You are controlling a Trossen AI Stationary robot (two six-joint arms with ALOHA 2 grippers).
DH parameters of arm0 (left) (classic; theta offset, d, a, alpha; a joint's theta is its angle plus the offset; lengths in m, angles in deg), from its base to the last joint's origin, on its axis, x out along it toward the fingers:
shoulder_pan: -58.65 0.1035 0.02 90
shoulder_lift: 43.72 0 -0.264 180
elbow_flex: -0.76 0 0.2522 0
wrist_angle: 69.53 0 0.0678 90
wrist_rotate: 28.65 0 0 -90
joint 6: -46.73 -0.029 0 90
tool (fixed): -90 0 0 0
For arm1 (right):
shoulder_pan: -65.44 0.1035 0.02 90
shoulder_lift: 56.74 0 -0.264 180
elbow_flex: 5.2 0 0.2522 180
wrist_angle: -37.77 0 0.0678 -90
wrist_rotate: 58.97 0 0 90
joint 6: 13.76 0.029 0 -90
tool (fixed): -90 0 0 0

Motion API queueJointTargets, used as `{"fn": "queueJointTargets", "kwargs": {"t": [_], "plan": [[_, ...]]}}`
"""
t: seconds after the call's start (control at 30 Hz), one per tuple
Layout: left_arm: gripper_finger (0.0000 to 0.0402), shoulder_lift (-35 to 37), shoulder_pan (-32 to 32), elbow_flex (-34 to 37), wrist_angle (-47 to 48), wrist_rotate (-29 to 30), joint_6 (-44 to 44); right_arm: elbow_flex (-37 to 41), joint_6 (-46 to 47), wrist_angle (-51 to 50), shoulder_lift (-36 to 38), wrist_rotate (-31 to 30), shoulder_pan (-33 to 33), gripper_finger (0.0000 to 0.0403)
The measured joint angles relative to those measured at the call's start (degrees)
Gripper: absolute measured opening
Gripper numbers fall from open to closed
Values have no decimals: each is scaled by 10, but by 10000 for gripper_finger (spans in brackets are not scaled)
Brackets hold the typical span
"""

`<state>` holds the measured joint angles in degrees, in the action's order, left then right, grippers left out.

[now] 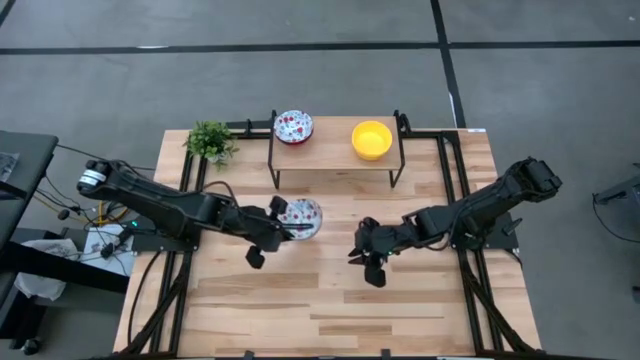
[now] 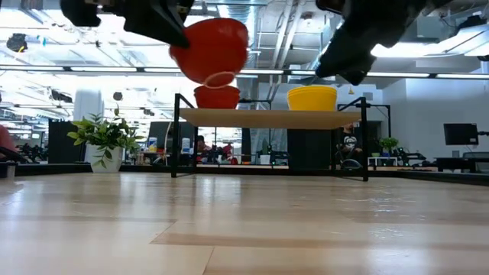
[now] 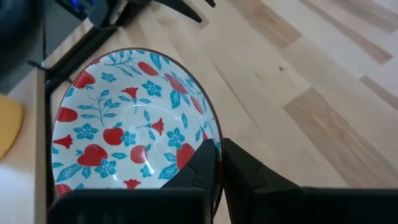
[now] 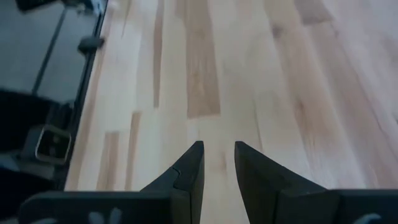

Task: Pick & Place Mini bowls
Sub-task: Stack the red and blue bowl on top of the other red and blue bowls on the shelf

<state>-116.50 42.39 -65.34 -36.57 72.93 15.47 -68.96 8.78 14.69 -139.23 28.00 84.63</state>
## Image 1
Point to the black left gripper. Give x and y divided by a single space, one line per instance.
255 227

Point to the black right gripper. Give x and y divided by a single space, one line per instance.
395 240

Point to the yellow mini bowl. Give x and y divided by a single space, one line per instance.
372 140

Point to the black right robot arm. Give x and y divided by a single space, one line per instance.
500 195

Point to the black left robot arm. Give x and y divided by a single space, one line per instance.
160 205

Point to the wooden shelf with black legs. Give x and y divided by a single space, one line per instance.
330 150

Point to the green plant in white pot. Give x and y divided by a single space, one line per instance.
210 140

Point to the white paper sheet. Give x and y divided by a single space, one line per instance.
95 250

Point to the black desk beam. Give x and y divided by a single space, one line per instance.
65 270

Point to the white bag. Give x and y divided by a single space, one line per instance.
40 287

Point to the black desk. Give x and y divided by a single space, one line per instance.
25 160

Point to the black caster wheel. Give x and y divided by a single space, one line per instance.
31 347

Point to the grey flat device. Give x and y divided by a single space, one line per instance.
7 167

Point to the black table edge bracket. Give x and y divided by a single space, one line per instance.
248 355
385 355

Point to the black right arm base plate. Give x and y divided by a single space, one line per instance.
500 235

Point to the black metal table frame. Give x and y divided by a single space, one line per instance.
430 134

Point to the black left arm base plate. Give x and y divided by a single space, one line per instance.
150 245

